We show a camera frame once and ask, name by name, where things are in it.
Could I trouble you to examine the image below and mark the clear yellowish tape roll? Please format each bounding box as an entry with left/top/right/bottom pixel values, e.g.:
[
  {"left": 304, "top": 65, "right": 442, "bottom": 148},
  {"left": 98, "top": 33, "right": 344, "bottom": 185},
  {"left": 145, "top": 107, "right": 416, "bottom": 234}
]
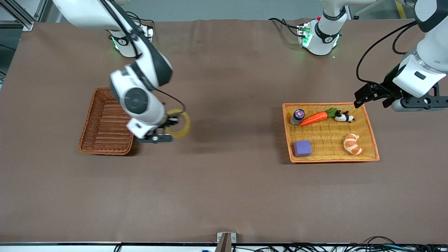
[{"left": 164, "top": 109, "right": 191, "bottom": 138}]

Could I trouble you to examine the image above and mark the brown wicker basket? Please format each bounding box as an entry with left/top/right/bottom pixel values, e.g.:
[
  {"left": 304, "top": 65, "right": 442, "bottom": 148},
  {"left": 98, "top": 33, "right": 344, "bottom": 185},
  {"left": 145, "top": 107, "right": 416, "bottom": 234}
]
[{"left": 78, "top": 87, "right": 142, "bottom": 156}]

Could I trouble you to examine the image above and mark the orange rimmed yellow wicker basket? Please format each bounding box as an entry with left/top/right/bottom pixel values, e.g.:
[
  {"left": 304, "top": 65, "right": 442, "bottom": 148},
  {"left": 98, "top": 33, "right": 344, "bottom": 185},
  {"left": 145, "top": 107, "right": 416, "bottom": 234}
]
[{"left": 283, "top": 102, "right": 380, "bottom": 164}]

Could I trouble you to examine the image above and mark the toy panda figure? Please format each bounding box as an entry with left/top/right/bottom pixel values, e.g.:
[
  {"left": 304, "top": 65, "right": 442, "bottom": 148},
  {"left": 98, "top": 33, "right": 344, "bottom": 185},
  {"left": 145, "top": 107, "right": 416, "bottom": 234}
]
[{"left": 334, "top": 111, "right": 355, "bottom": 124}]

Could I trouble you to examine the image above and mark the toy croissant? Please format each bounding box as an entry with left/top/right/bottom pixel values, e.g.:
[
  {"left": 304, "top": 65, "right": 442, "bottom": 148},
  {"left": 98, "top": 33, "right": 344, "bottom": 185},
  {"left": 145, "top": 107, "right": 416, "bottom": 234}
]
[{"left": 343, "top": 133, "right": 363, "bottom": 156}]

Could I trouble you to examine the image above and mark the orange toy carrot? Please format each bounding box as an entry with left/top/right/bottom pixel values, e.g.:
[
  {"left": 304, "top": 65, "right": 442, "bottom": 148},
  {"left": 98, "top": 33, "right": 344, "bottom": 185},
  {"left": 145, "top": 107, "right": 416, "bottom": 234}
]
[{"left": 300, "top": 108, "right": 338, "bottom": 127}]

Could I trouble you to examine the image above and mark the small bottle with pink cap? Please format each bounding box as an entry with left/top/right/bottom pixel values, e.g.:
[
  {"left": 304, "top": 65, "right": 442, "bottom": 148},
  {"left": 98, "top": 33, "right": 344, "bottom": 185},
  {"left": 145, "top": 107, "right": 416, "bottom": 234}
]
[{"left": 290, "top": 109, "right": 306, "bottom": 126}]

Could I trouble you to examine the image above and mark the purple foam cube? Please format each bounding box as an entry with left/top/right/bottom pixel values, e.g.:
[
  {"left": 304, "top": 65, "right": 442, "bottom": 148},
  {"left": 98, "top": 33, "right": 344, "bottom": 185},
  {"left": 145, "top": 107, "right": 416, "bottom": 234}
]
[{"left": 293, "top": 140, "right": 313, "bottom": 158}]

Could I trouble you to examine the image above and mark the brown table cover mat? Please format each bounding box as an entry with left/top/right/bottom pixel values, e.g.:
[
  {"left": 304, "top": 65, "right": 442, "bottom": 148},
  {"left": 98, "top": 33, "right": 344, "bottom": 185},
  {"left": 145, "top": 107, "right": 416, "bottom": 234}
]
[{"left": 0, "top": 19, "right": 448, "bottom": 244}]

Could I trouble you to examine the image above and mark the black right arm base cable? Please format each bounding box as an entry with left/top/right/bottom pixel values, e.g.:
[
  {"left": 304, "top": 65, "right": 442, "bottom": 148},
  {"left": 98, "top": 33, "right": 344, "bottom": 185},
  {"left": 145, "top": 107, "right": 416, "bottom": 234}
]
[{"left": 126, "top": 12, "right": 154, "bottom": 28}]

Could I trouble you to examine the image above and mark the black arm base cable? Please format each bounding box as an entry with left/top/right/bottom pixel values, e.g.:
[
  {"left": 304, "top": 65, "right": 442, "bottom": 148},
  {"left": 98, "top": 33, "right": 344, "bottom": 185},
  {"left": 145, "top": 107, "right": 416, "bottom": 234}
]
[
  {"left": 126, "top": 12, "right": 154, "bottom": 28},
  {"left": 269, "top": 17, "right": 302, "bottom": 38}
]

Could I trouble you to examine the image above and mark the black left arm base cable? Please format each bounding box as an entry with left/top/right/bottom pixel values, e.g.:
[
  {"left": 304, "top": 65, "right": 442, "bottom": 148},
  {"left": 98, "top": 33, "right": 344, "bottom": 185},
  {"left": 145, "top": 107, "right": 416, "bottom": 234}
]
[{"left": 269, "top": 17, "right": 302, "bottom": 38}]

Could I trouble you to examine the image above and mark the metal table edge bracket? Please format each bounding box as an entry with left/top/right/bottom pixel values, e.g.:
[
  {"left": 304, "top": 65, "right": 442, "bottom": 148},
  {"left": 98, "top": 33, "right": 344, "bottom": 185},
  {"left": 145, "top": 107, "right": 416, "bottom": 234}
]
[{"left": 217, "top": 232, "right": 237, "bottom": 252}]

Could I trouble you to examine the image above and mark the aluminium table edge rail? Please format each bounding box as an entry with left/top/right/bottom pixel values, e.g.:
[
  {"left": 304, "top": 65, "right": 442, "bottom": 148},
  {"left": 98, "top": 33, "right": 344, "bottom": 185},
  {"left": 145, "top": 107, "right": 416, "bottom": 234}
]
[{"left": 0, "top": 241, "right": 448, "bottom": 252}]

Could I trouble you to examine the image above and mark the aluminium frame profile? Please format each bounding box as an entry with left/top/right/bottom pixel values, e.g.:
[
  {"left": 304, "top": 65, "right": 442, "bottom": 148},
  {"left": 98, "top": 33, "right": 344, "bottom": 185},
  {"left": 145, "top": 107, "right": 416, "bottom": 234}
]
[{"left": 0, "top": 0, "right": 34, "bottom": 31}]

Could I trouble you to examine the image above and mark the black cable bundle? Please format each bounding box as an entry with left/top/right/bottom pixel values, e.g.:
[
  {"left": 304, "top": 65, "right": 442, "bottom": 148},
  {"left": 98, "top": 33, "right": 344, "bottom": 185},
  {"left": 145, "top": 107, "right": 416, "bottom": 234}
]
[{"left": 231, "top": 236, "right": 448, "bottom": 252}]

